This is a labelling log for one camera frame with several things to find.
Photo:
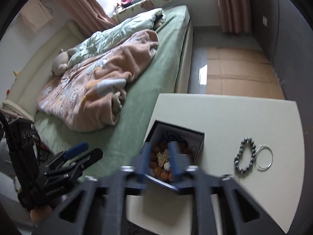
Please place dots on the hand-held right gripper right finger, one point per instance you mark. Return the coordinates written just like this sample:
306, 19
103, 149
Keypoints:
174, 161

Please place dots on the silver bangle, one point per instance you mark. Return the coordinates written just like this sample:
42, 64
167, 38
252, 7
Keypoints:
262, 168

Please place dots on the pink fleece blanket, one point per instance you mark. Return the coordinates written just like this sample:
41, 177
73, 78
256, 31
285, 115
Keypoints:
97, 85

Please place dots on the white side table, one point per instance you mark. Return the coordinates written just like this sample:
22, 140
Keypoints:
220, 117

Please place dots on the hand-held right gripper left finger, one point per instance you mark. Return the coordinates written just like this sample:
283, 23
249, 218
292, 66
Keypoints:
145, 158

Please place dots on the bed with green sheet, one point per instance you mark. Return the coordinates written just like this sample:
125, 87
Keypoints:
151, 78

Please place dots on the person's left hand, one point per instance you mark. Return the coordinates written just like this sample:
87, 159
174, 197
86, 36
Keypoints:
40, 214

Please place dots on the black jewelry box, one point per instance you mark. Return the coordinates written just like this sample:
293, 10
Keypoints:
200, 149

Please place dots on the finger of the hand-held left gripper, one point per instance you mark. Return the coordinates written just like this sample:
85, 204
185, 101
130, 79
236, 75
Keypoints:
91, 158
73, 151

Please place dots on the beige plush toy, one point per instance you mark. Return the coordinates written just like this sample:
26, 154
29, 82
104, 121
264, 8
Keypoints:
60, 62

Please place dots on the light green quilt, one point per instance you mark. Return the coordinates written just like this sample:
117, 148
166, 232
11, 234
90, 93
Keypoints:
117, 29

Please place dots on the cardboard floor sheets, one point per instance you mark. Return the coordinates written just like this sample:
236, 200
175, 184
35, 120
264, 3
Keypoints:
244, 73

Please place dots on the dark grey wardrobe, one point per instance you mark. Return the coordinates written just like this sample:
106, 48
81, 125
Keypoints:
281, 29

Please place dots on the white hair accessory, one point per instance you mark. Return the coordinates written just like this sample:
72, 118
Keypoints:
162, 159

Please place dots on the pink curtain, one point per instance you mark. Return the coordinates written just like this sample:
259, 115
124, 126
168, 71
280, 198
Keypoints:
232, 5
80, 2

